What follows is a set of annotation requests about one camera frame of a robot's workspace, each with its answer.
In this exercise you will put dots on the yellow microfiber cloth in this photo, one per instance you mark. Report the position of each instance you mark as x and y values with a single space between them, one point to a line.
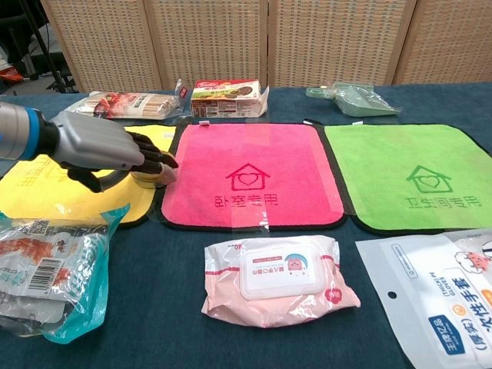
77 203

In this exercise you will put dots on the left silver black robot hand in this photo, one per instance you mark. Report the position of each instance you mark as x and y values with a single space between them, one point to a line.
96 144

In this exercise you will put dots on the white disposable gloves bag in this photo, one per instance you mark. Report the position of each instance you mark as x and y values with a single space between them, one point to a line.
423 307

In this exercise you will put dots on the orange plastic bag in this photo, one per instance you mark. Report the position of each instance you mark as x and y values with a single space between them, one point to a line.
11 75

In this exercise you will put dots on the red green cookie box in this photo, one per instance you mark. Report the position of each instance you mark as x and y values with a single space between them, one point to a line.
227 96

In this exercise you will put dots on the small round tin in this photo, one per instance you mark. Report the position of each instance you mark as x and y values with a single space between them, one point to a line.
146 181

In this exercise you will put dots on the teal edged snack bag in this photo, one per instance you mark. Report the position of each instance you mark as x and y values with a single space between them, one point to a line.
38 269

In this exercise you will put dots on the snack stick packet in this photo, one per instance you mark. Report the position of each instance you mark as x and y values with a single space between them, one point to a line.
146 104

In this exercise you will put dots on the green microfiber cloth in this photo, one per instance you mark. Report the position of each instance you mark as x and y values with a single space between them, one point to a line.
384 153

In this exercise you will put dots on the pink wet wipes pack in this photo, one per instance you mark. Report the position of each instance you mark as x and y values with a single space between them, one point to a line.
276 276

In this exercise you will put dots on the teal felt table cover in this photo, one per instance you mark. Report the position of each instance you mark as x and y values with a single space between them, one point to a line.
153 307

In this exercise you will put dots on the green dustpan brush set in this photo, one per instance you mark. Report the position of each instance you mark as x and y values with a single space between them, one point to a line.
357 102

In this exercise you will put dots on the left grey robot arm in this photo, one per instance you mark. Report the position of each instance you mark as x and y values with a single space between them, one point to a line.
15 130

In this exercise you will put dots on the pink microfiber cloth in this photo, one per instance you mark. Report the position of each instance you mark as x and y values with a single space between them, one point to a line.
250 146

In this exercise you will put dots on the black tripod stand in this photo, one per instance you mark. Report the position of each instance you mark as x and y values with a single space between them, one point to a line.
58 78

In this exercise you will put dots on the wooden perforated folding screen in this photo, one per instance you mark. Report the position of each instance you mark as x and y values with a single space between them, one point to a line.
230 38

